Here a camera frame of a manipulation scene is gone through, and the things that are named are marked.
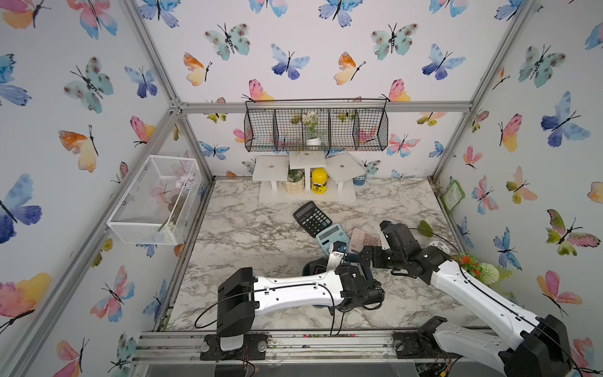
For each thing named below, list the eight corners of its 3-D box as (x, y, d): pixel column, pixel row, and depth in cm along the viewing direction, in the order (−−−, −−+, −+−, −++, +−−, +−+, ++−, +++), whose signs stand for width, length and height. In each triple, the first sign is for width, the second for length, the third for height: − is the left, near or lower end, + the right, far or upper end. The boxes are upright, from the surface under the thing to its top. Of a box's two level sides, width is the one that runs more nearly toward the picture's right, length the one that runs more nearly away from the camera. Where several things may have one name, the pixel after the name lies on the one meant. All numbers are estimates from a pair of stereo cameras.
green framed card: (446, 211, 111) (455, 199, 104) (437, 190, 119) (445, 178, 112) (458, 211, 111) (468, 199, 104) (448, 190, 119) (456, 178, 112)
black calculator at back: (313, 237, 101) (313, 234, 98) (293, 215, 108) (292, 212, 105) (332, 223, 105) (332, 220, 103) (312, 204, 112) (312, 200, 110)
